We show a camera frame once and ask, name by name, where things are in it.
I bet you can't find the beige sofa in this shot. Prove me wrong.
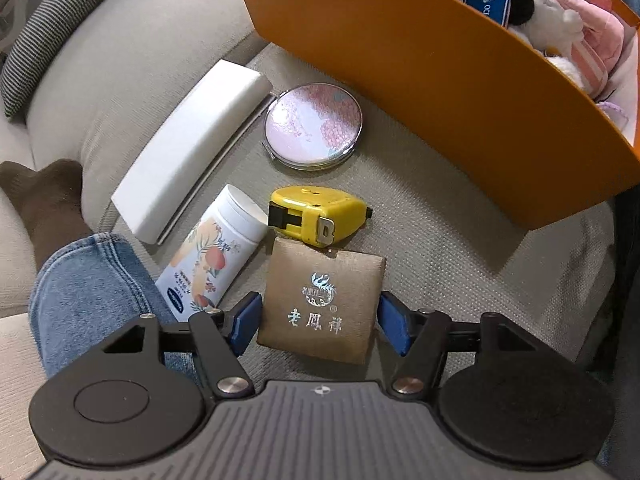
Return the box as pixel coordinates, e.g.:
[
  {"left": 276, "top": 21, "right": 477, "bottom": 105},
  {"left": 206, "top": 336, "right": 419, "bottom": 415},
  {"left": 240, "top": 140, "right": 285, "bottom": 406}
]
[{"left": 0, "top": 0, "right": 640, "bottom": 480}]

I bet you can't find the plush toy with striped outfit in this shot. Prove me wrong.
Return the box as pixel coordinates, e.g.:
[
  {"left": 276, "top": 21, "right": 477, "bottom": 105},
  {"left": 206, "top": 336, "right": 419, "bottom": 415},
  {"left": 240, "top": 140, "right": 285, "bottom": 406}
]
[{"left": 492, "top": 0, "right": 611, "bottom": 98}]

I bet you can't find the person's brown sock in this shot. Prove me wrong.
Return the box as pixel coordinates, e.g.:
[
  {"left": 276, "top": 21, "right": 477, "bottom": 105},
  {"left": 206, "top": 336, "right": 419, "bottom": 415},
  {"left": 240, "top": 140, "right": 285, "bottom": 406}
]
[{"left": 0, "top": 159, "right": 93, "bottom": 273}]

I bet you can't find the grey striped cushion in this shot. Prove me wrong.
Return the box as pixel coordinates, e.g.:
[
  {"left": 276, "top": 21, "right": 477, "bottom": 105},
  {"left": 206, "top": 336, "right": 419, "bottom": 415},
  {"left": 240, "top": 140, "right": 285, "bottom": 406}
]
[{"left": 0, "top": 0, "right": 146, "bottom": 120}]

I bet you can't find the pink fabric pouch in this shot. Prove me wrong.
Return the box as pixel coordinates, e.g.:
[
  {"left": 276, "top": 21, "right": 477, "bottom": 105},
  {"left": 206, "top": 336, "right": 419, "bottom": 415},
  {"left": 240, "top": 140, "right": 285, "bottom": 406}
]
[{"left": 512, "top": 0, "right": 626, "bottom": 68}]

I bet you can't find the white glasses case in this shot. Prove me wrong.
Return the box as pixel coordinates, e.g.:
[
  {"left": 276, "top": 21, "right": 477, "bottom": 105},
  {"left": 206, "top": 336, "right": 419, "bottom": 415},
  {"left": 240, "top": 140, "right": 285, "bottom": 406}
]
[{"left": 111, "top": 59, "right": 275, "bottom": 247}]

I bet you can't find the white floral cream tube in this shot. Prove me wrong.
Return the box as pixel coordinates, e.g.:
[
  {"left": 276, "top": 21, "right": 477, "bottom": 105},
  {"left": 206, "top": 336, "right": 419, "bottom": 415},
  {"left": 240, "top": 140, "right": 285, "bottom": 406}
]
[{"left": 154, "top": 184, "right": 271, "bottom": 323}]

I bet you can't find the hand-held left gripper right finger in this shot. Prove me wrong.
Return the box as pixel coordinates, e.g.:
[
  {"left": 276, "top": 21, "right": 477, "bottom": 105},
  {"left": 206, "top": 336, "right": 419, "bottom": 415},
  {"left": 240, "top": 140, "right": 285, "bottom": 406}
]
[{"left": 377, "top": 291, "right": 539, "bottom": 400}]

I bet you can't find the blue card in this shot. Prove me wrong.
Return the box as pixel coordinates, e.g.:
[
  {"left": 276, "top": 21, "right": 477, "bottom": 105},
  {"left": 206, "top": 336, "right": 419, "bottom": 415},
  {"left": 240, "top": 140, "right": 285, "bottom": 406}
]
[{"left": 462, "top": 0, "right": 512, "bottom": 28}]

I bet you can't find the person's left jeans leg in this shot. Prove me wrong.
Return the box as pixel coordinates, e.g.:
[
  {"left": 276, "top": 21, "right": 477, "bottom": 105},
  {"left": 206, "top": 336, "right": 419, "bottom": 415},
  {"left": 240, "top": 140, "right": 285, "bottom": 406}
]
[{"left": 28, "top": 232, "right": 201, "bottom": 381}]

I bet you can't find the round pink compact mirror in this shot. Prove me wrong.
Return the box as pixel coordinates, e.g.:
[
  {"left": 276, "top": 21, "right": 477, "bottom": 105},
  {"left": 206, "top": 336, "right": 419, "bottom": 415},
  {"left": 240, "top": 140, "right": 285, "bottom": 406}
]
[{"left": 263, "top": 86, "right": 362, "bottom": 168}]

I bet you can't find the yellow tape measure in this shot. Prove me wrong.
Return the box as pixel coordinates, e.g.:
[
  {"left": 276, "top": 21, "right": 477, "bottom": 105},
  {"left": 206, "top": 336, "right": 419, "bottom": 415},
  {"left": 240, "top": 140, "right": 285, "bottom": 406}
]
[{"left": 268, "top": 186, "right": 375, "bottom": 247}]

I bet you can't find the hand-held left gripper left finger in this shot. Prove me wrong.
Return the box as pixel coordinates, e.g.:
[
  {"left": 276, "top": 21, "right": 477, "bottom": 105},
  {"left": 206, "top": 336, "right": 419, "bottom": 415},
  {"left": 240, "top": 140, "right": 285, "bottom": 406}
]
[{"left": 102, "top": 291, "right": 264, "bottom": 400}]

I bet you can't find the orange cardboard box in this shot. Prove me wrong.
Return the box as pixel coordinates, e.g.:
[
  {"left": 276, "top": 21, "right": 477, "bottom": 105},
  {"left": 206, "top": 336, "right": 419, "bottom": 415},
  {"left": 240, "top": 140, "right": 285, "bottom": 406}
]
[{"left": 228, "top": 0, "right": 640, "bottom": 231}]

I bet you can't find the tan square jewelry pouch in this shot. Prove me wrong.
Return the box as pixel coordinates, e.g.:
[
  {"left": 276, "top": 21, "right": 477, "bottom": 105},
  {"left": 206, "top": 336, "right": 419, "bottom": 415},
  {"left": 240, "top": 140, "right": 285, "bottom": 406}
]
[{"left": 256, "top": 236, "right": 388, "bottom": 365}]

